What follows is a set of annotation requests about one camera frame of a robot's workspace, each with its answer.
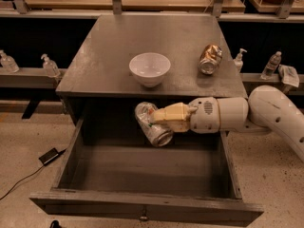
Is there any white bowl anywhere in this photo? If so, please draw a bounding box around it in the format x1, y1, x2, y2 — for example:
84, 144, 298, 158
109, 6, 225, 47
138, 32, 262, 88
129, 52, 171, 87

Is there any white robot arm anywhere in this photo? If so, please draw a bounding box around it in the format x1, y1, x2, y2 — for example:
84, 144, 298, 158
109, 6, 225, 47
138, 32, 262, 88
149, 85, 304, 161

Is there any sanitizer bottle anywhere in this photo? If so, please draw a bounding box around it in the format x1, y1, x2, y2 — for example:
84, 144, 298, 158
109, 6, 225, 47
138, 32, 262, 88
41, 54, 60, 78
0, 50, 19, 73
234, 48, 246, 71

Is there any clear water bottle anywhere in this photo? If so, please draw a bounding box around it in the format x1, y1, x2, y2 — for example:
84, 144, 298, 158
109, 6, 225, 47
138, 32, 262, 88
260, 51, 282, 80

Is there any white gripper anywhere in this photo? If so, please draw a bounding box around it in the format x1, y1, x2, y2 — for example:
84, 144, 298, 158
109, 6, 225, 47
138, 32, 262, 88
150, 97, 220, 134

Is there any grey cabinet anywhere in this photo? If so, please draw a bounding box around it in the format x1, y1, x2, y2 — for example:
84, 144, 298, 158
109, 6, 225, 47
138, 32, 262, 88
57, 14, 249, 138

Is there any crushed orange soda can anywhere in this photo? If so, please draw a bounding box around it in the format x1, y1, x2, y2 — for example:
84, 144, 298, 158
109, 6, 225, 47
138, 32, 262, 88
198, 45, 222, 75

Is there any black cable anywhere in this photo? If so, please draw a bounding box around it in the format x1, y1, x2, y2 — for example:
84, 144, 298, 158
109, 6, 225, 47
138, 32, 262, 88
0, 147, 67, 201

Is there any right sanitizer bottle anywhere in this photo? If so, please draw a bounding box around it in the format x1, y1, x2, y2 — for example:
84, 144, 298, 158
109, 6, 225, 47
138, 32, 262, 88
234, 48, 246, 71

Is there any open grey top drawer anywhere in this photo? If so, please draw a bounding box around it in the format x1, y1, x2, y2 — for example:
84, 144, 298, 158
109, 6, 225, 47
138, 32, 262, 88
30, 99, 263, 227

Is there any crumpled white packet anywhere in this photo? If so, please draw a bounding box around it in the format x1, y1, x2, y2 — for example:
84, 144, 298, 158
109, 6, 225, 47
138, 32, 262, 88
278, 65, 300, 87

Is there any black power adapter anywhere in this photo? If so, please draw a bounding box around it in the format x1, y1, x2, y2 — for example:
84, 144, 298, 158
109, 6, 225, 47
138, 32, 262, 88
39, 148, 59, 166

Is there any far left sanitizer bottle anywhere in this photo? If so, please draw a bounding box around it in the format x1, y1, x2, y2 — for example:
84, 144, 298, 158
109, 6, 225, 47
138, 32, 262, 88
0, 50, 19, 73

